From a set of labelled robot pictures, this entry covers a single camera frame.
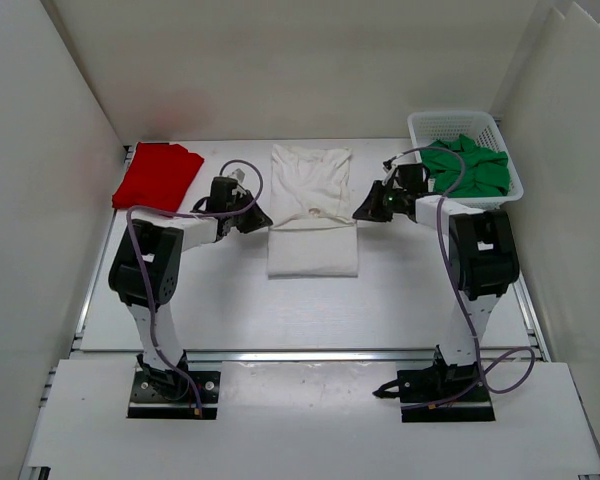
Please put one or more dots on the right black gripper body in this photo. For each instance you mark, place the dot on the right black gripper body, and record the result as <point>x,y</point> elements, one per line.
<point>399,196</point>

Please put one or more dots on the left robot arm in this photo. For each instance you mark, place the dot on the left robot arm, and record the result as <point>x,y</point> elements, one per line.
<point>145,269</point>

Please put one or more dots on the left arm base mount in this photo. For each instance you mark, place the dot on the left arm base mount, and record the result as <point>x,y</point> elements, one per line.
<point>157,394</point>

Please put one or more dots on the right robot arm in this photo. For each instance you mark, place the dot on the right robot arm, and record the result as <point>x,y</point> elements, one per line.
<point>479,251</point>

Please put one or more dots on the white plastic basket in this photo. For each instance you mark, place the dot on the white plastic basket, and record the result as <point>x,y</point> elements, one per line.
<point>427,127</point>

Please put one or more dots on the aluminium rail front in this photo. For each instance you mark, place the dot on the aluminium rail front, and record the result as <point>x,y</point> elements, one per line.
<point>311,356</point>

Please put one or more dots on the green garment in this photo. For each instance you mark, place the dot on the green garment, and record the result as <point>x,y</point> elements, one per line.
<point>486,171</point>

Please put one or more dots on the white t-shirt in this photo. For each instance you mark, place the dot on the white t-shirt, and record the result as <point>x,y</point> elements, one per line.
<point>313,232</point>

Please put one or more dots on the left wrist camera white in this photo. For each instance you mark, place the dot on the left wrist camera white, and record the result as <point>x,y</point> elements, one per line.
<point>235,180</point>

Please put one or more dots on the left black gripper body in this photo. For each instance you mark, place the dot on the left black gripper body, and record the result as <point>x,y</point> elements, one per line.
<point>241,200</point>

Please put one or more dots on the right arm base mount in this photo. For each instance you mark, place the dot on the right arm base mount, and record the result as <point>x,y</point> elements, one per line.
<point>426,397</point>

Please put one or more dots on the red t-shirt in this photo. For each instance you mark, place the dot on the red t-shirt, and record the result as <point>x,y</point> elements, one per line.
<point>158,177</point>

